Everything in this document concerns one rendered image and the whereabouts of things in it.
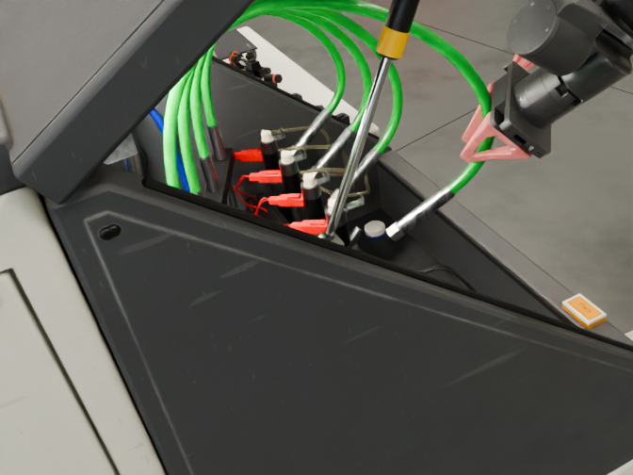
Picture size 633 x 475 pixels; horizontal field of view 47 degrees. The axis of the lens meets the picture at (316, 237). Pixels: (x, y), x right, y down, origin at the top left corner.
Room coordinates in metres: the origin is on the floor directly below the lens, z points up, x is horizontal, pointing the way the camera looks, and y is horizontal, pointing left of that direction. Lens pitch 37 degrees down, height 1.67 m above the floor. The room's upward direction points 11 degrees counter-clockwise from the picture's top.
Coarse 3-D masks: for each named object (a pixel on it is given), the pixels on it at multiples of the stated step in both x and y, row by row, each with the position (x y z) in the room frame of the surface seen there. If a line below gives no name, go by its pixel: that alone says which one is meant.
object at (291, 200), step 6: (270, 198) 0.90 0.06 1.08; (276, 198) 0.90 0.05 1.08; (282, 198) 0.89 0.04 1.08; (288, 198) 0.89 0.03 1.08; (294, 198) 0.88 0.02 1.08; (300, 198) 0.88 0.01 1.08; (270, 204) 0.90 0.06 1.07; (276, 204) 0.89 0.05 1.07; (282, 204) 0.89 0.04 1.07; (288, 204) 0.88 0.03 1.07; (294, 204) 0.88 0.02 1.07; (300, 204) 0.88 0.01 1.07
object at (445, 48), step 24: (264, 0) 0.73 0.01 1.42; (288, 0) 0.72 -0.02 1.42; (312, 0) 0.72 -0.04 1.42; (336, 0) 0.72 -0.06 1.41; (360, 0) 0.73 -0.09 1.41; (480, 96) 0.71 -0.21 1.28; (168, 120) 0.73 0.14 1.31; (168, 144) 0.73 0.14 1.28; (480, 144) 0.72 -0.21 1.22; (168, 168) 0.73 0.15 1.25; (456, 192) 0.72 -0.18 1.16
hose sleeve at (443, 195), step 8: (440, 192) 0.72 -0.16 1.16; (448, 192) 0.71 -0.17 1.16; (432, 200) 0.72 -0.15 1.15; (440, 200) 0.71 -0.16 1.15; (448, 200) 0.71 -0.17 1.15; (416, 208) 0.72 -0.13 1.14; (424, 208) 0.72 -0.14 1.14; (432, 208) 0.71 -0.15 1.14; (408, 216) 0.72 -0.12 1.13; (416, 216) 0.72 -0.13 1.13; (424, 216) 0.71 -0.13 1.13; (400, 224) 0.72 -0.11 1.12; (408, 224) 0.72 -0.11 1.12; (416, 224) 0.72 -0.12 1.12
